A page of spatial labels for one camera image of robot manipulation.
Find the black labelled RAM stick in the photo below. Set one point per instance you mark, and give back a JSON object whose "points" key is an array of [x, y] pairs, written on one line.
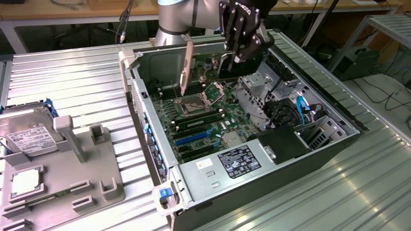
{"points": [[198, 121]]}

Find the green motherboard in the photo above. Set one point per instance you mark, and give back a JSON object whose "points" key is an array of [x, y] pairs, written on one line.
{"points": [[230, 113]]}

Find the open black PC case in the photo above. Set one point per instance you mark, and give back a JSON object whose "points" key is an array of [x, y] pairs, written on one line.
{"points": [[320, 163]]}

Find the silver disk bay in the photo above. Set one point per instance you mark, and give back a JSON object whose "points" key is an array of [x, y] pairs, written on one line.
{"points": [[324, 130]]}

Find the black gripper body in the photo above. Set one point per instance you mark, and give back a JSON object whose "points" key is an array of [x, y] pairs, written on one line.
{"points": [[256, 7]]}

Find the green RAM stick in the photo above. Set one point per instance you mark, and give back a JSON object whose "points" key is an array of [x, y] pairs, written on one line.
{"points": [[60, 193]]}

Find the blue plastic disk bracket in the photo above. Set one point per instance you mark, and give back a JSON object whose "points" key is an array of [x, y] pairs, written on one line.
{"points": [[50, 108]]}

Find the black box device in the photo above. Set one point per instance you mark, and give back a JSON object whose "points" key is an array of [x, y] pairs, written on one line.
{"points": [[356, 65]]}

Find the thin metal locking lever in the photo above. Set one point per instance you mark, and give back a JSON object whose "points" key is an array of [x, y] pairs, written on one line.
{"points": [[174, 93]]}

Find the wooden desk white frame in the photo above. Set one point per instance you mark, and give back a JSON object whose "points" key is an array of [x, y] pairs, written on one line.
{"points": [[64, 12]]}

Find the grey parts rack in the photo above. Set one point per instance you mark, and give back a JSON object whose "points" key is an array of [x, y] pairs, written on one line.
{"points": [[54, 173]]}

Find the small white box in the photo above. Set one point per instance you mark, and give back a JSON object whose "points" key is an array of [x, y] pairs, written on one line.
{"points": [[304, 1]]}

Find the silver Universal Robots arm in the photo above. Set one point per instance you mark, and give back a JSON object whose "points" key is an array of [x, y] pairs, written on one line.
{"points": [[173, 14]]}

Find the black plastic fan shroud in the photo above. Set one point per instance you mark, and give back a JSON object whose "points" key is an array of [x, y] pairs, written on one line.
{"points": [[281, 144]]}

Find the grey power supply unit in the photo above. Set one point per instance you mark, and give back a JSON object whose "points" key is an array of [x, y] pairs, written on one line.
{"points": [[205, 183]]}

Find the metal socket cover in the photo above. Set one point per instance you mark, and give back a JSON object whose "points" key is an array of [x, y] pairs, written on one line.
{"points": [[213, 92]]}

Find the black expansion slot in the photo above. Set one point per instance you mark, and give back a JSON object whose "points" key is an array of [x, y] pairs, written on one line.
{"points": [[194, 147], [189, 132]]}

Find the metal slat side table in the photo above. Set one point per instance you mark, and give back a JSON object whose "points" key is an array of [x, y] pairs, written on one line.
{"points": [[390, 24]]}

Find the CPU socket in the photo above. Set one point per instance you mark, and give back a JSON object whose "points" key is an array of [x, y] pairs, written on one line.
{"points": [[192, 106]]}

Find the blue expansion slot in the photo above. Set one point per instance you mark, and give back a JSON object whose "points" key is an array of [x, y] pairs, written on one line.
{"points": [[192, 139]]}

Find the silver chipset heatsink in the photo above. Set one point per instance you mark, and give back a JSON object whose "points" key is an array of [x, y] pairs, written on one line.
{"points": [[232, 140]]}

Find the silver CPU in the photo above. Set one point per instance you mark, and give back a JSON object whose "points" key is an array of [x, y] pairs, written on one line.
{"points": [[25, 181]]}

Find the green graphics card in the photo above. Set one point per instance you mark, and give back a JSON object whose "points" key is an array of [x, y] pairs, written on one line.
{"points": [[205, 65]]}

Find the white round table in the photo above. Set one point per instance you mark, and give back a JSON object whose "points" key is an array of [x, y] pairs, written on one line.
{"points": [[362, 108]]}

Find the perforated silver drive cage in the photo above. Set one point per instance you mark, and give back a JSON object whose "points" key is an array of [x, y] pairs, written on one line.
{"points": [[253, 96]]}

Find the silver hard disk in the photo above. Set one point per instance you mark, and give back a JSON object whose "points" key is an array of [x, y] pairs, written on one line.
{"points": [[28, 134]]}

